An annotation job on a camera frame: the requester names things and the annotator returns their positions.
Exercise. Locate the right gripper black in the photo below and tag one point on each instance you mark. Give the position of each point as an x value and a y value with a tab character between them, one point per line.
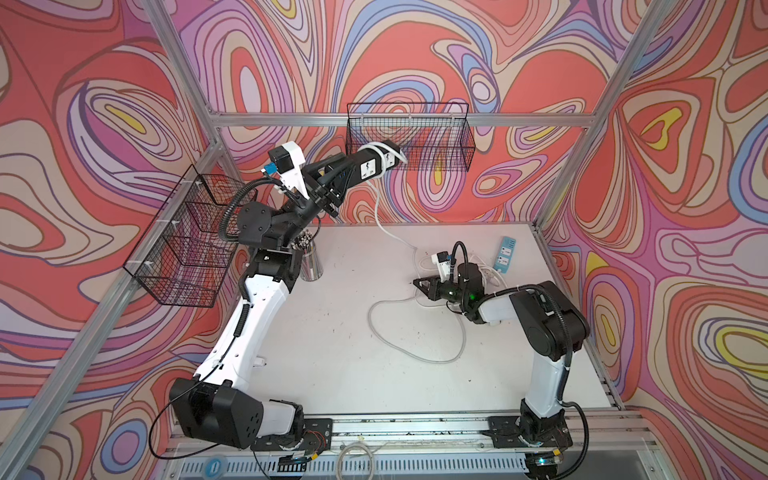
432	291

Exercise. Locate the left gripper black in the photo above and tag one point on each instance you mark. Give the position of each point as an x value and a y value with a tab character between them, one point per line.
318	191

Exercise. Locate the black power strip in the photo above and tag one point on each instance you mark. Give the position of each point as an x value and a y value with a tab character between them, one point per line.
383	159

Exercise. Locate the blue power strip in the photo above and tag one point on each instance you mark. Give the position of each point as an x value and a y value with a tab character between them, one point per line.
506	252

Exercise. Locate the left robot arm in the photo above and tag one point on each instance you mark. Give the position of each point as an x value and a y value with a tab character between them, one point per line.
268	215

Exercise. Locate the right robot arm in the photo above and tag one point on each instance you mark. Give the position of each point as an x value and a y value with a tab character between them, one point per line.
553	327

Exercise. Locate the metal pen cup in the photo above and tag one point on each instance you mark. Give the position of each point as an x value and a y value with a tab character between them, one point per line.
310	269

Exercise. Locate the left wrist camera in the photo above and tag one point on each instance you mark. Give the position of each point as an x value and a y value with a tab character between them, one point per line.
287	161

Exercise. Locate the black wire basket back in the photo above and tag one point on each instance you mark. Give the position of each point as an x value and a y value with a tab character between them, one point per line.
431	135

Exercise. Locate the black wire basket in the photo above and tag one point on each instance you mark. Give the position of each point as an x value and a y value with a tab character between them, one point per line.
181	260
431	135

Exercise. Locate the black wire basket left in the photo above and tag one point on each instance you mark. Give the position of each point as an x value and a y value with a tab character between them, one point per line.
181	260

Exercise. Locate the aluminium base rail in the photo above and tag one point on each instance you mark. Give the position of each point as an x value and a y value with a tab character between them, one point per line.
610	445

